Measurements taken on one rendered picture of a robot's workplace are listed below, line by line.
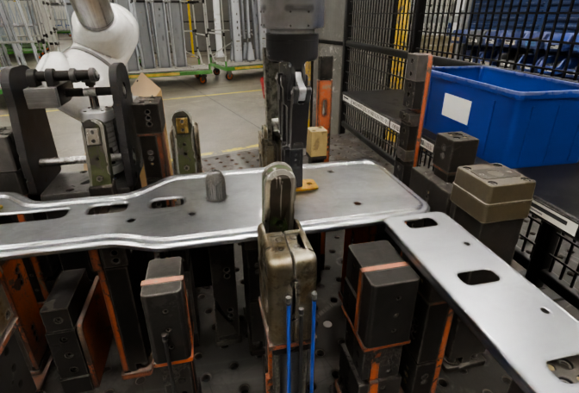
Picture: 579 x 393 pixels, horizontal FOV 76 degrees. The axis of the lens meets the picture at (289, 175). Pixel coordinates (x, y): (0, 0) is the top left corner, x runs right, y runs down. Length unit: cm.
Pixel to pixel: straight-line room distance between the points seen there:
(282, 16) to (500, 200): 39
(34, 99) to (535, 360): 77
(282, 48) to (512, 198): 38
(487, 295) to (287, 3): 41
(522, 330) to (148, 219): 47
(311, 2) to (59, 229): 46
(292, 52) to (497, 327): 39
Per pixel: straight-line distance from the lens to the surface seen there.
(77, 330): 69
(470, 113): 78
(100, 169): 74
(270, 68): 72
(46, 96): 76
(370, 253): 51
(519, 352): 41
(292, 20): 52
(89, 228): 58
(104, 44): 131
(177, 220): 56
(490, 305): 45
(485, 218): 59
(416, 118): 83
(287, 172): 40
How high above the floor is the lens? 127
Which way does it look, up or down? 24 degrees down
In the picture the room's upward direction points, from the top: straight up
